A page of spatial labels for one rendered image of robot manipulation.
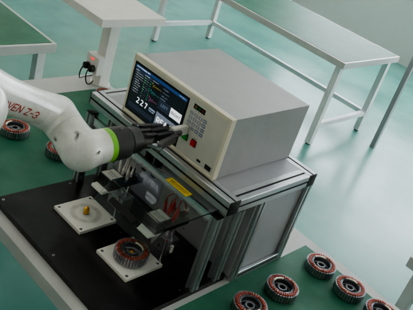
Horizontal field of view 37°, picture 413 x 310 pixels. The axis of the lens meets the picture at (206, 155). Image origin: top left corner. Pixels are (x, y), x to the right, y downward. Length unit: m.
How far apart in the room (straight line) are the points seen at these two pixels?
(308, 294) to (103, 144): 0.94
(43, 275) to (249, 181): 0.67
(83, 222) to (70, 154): 0.54
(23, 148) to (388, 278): 2.34
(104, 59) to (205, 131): 1.27
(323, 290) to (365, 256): 1.76
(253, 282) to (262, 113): 0.59
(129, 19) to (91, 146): 1.17
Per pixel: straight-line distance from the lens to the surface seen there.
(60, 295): 1.82
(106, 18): 2.55
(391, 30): 8.42
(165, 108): 1.88
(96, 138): 1.55
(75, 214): 2.06
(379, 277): 3.82
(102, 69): 2.98
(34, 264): 1.91
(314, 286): 2.18
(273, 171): 1.95
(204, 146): 1.78
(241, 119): 1.73
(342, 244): 3.93
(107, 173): 2.04
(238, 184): 1.81
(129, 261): 1.89
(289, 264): 2.22
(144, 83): 1.94
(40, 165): 2.34
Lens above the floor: 2.01
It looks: 28 degrees down
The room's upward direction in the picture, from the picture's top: 19 degrees clockwise
